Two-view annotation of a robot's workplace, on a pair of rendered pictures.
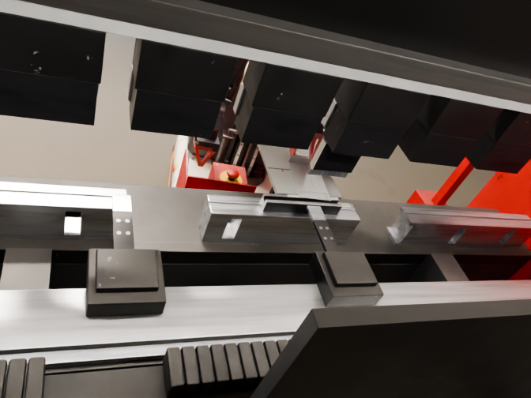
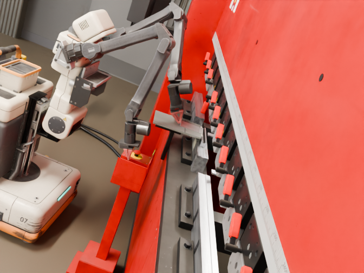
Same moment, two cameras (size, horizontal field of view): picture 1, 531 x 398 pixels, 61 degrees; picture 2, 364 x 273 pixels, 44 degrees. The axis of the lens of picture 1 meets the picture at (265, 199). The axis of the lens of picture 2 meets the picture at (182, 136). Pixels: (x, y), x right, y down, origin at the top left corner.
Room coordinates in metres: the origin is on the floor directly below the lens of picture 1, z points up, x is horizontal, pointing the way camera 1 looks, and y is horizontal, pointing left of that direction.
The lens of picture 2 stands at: (0.07, 2.01, 1.85)
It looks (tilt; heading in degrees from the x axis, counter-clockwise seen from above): 22 degrees down; 293
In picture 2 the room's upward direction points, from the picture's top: 21 degrees clockwise
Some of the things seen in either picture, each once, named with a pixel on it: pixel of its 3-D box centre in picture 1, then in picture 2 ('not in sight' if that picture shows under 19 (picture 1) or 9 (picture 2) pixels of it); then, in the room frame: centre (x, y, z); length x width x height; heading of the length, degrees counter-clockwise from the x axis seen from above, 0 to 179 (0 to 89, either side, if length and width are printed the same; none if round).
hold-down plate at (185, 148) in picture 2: not in sight; (186, 149); (0.90, -0.04, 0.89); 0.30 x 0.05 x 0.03; 121
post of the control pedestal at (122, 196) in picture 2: not in sight; (115, 219); (1.06, 0.16, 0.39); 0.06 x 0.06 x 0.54; 24
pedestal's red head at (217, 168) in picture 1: (213, 185); (134, 164); (1.06, 0.16, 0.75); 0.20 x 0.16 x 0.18; 114
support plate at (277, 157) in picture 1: (294, 161); (177, 124); (1.00, -0.03, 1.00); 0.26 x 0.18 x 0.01; 31
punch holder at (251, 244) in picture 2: not in sight; (259, 262); (0.17, 1.08, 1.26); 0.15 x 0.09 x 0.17; 121
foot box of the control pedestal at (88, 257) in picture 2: not in sight; (94, 261); (1.09, 0.17, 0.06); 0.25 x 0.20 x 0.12; 24
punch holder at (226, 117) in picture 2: (49, 60); (230, 131); (0.58, 0.39, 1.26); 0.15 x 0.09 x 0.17; 121
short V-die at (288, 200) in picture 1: (301, 204); (202, 136); (0.85, -0.08, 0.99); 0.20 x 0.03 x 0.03; 121
